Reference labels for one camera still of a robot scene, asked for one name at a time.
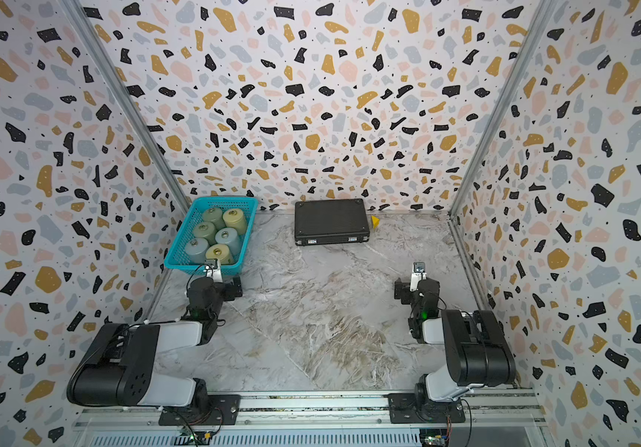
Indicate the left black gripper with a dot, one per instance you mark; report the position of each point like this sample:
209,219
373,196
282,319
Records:
231,285

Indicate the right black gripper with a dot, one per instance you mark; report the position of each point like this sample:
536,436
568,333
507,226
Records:
401,288

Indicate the light blue tea canister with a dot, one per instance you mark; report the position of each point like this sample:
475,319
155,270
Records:
196,250
229,237

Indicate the teal plastic perforated basket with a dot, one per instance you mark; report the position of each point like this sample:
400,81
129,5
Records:
177,259

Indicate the olive green tea canister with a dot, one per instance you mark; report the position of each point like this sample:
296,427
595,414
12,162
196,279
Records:
205,230

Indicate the yellow-green tea canister back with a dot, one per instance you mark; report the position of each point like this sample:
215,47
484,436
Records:
236,218

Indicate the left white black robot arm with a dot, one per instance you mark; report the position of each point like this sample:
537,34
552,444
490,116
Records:
119,366

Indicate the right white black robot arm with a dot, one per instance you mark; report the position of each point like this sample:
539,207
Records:
477,354

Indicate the yellow tea canister front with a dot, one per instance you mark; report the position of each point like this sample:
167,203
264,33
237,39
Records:
221,253

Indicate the light blue tea canister front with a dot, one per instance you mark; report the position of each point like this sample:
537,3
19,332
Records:
196,250

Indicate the black hard case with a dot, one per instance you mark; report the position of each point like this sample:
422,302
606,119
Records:
330,221

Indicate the green circuit board right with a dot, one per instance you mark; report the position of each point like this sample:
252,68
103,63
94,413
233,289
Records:
433,438

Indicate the green circuit board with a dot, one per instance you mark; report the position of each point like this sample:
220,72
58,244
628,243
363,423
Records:
433,438
199,438

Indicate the green circuit board left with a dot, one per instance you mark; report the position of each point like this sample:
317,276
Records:
199,438

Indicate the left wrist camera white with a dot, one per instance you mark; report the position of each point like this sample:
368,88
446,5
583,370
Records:
213,270

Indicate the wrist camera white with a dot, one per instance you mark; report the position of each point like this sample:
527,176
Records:
418,274
213,270

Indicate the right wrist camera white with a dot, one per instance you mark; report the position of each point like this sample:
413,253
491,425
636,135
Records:
418,274

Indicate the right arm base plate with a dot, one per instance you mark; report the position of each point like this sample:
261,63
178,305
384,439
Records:
426,409

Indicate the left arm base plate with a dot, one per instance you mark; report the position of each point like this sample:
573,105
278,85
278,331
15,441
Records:
213,410

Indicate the aluminium mounting rail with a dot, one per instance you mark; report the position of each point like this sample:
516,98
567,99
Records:
484,408

